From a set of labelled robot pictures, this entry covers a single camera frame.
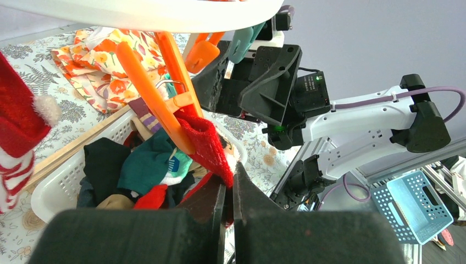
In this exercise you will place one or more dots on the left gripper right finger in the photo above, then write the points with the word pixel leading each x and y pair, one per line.
pixel 254 220

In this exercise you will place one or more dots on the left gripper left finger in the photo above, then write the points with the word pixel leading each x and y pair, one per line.
pixel 204 227

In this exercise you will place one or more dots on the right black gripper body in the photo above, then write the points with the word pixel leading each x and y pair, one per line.
pixel 259 86

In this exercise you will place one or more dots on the red bear christmas sock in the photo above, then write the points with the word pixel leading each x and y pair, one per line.
pixel 213 151

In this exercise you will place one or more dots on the white round clip hanger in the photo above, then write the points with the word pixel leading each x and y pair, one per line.
pixel 170 16

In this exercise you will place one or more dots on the red white striped sock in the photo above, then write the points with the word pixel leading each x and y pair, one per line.
pixel 26 119

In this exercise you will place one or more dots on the plain red santa sock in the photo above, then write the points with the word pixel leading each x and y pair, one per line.
pixel 155 199

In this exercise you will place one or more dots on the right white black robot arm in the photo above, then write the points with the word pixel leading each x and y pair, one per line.
pixel 333 137

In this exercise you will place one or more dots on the dark green sock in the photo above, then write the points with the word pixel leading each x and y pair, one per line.
pixel 147 165

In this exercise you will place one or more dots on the tan brown sock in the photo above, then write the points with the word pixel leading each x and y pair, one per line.
pixel 116 202

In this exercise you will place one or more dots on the purple striped sock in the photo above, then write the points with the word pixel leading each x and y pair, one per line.
pixel 144 115

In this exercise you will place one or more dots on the black sock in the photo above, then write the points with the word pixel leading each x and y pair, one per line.
pixel 104 159

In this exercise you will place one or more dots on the light blue plastic basket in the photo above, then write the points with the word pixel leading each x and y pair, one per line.
pixel 412 208

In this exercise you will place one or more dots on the orange floral cloth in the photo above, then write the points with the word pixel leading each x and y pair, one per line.
pixel 93 69

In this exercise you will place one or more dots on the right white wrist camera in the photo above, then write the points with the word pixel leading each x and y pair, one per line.
pixel 273 33

